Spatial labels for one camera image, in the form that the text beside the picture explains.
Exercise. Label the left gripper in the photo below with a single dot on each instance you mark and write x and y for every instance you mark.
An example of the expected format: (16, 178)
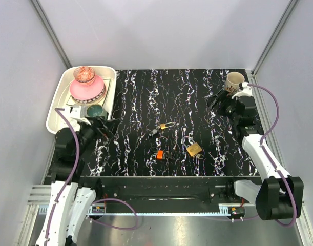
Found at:
(95, 125)

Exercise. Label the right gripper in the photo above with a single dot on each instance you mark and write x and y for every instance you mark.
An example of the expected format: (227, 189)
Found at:
(225, 101)

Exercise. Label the orange black padlock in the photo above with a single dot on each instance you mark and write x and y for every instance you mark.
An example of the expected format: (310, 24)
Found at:
(163, 154)

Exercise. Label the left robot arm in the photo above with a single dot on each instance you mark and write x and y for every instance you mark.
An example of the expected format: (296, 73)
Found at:
(71, 197)

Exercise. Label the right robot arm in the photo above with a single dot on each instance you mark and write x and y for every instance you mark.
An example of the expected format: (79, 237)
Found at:
(280, 195)

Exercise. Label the green ceramic cup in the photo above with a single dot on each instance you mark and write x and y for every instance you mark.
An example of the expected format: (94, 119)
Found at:
(96, 111)

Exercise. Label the cream seashell mug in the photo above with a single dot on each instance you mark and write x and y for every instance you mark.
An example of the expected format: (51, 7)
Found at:
(232, 82)

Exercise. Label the pink upturned bowl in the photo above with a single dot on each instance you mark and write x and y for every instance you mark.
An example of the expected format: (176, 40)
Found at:
(85, 92)

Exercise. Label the white plastic tray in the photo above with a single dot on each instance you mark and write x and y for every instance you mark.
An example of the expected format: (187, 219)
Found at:
(62, 97)

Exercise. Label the red patterned small bowl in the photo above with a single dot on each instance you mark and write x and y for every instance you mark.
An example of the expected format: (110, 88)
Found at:
(84, 74)

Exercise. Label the large brass padlock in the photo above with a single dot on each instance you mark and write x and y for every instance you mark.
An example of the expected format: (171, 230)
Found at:
(192, 147)

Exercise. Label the small brass padlock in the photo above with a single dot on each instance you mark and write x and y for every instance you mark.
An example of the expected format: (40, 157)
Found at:
(166, 125)

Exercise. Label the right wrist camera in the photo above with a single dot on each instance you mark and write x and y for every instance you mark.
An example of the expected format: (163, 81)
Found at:
(244, 90)

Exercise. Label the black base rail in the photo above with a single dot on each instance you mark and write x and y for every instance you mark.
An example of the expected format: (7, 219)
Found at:
(167, 194)

